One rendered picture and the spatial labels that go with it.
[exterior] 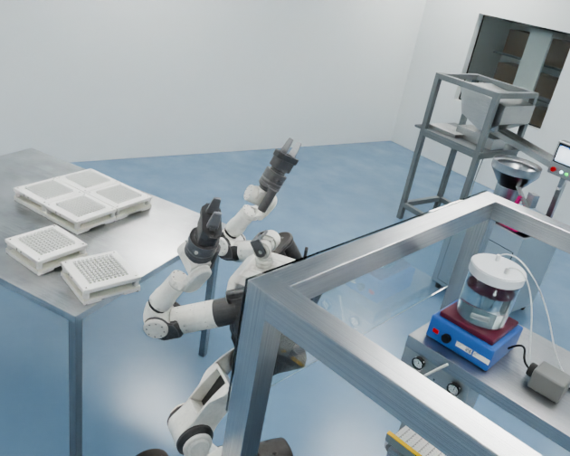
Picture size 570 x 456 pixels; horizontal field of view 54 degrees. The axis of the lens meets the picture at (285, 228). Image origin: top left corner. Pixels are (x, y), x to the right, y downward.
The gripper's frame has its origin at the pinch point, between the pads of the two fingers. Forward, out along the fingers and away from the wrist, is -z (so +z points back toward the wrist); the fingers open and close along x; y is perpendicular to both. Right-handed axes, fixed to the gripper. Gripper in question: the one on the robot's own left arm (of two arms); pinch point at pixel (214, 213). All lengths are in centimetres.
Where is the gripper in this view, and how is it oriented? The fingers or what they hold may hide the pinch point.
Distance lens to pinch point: 154.0
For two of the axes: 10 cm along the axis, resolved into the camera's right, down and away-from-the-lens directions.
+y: 9.3, 1.5, 3.3
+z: -3.5, 6.3, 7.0
